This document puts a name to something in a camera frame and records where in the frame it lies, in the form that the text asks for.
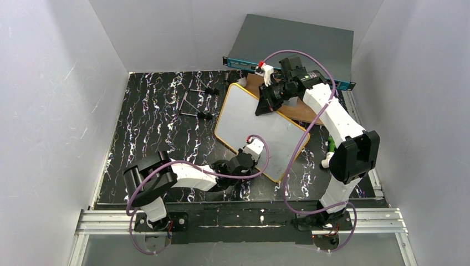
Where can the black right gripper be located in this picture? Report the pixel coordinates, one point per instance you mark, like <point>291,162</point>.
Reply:
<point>267,93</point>

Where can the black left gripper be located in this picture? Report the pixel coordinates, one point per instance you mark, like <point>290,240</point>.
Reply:
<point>246,162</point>

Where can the yellow framed whiteboard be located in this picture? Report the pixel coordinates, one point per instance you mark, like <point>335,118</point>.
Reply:
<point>237,120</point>

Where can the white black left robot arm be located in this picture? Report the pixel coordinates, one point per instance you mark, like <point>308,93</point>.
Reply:
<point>148,180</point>

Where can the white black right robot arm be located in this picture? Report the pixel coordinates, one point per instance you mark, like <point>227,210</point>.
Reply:
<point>356,149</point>

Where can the white pvc elbow near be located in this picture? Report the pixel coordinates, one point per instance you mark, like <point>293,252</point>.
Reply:
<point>325,162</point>

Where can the white pvc elbow far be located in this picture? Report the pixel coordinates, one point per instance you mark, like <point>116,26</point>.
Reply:
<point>242,82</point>

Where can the brown wooden board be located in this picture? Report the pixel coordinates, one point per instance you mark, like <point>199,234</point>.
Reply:
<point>298,111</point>

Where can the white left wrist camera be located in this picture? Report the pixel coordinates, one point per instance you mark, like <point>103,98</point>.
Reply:
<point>254,147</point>

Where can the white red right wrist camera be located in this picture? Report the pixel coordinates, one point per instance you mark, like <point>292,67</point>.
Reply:
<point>265,71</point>

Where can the teal grey network switch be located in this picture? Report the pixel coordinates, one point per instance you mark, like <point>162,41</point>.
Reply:
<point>272,39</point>

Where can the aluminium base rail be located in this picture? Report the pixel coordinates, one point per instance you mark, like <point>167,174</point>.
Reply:
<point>114,222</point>

